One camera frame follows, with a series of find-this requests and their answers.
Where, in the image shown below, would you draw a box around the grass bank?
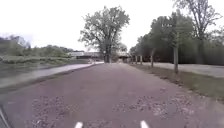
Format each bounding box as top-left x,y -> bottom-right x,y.
0,55 -> 91,80

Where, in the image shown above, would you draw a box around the robot's own part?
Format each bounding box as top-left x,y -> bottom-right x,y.
140,120 -> 150,128
74,121 -> 84,128

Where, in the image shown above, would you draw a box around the pale side path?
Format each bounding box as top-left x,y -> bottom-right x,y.
0,61 -> 105,89

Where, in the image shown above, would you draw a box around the row of trees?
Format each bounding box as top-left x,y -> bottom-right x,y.
129,0 -> 224,75

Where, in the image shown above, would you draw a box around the grass strip with trees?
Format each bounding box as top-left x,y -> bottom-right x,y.
129,63 -> 224,102

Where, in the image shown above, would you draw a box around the reddish asphalt path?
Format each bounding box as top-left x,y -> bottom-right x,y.
0,62 -> 224,128

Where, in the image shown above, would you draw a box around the green bushes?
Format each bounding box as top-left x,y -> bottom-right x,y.
0,34 -> 75,58

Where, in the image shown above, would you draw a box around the low flat building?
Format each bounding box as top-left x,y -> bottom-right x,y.
67,50 -> 131,64

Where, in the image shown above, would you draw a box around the large leafy tree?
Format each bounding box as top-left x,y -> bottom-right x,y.
78,5 -> 131,64

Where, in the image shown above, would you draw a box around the pale grey road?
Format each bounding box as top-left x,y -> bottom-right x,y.
142,61 -> 224,79

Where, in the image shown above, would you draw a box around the grass verge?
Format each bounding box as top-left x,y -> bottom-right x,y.
0,63 -> 101,96

